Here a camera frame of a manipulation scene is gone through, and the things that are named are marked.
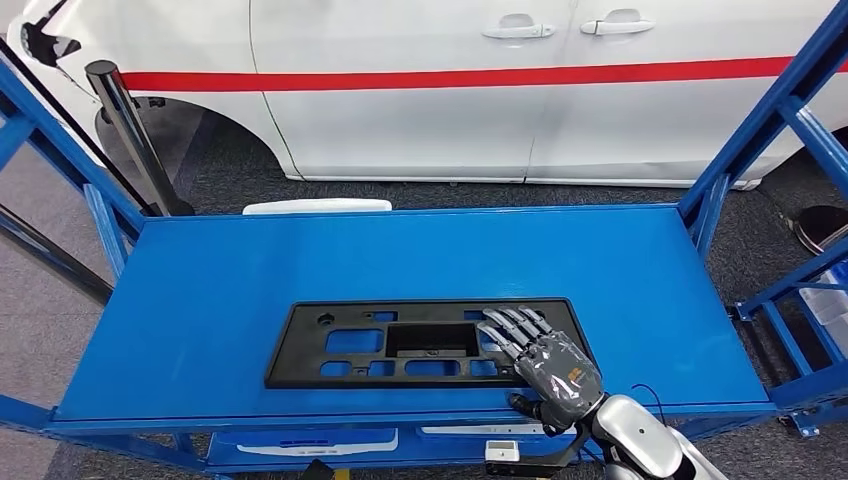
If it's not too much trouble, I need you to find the white car with red stripe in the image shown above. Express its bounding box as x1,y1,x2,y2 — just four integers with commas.
6,0,848,192

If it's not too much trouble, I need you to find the white plastic bin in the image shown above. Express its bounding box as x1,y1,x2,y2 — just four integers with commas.
798,261,848,359

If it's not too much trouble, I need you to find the blue metal shelf rack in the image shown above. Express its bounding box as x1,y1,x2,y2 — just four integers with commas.
0,0,848,480
731,254,848,440

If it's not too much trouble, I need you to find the black plastic panel part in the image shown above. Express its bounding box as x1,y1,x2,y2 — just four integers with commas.
264,298,599,391

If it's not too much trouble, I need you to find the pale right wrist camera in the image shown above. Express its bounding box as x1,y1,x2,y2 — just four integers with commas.
484,439,523,465

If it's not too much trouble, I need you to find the white plastic board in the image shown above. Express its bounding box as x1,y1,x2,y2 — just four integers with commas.
241,197,394,217

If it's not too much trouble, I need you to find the black round stanchion base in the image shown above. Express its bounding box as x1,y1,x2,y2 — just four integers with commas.
791,203,848,257

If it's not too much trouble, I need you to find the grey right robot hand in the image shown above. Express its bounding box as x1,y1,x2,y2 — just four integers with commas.
476,305,606,439

